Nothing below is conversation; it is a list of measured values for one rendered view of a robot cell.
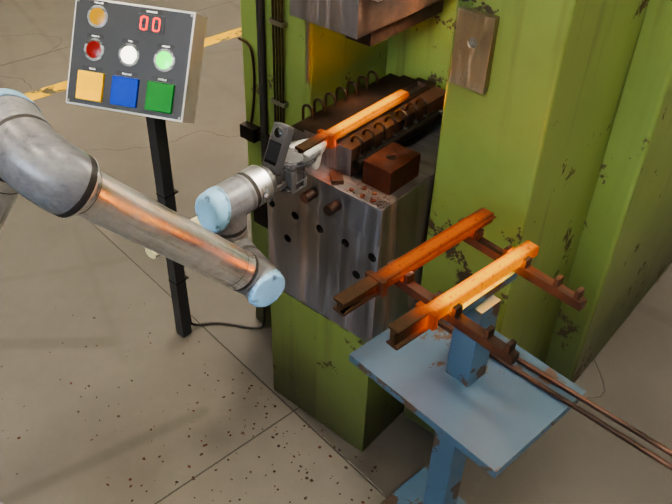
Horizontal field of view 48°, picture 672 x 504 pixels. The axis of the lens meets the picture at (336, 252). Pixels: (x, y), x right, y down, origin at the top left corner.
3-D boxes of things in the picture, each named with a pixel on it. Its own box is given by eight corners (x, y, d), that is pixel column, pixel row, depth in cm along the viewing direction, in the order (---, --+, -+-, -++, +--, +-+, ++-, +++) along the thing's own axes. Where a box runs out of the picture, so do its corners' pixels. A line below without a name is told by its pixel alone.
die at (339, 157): (350, 177, 188) (351, 147, 183) (290, 148, 198) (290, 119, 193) (445, 116, 214) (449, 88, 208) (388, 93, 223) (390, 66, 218)
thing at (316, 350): (362, 452, 235) (371, 346, 205) (273, 389, 253) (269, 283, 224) (461, 353, 269) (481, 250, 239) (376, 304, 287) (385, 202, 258)
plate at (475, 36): (482, 95, 166) (495, 19, 155) (448, 82, 170) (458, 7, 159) (487, 92, 167) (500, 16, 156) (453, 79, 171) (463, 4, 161)
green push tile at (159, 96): (170, 114, 197) (174, 84, 196) (143, 109, 199) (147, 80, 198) (173, 114, 199) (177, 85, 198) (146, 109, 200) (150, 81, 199)
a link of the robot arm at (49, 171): (37, 136, 113) (300, 279, 165) (12, 102, 121) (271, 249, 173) (-8, 197, 115) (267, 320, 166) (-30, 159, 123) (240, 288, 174)
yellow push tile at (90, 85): (100, 102, 201) (103, 73, 200) (75, 98, 203) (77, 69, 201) (103, 102, 203) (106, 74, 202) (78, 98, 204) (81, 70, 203)
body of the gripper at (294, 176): (286, 172, 186) (251, 193, 179) (285, 142, 181) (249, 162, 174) (309, 184, 182) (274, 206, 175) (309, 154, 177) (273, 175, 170)
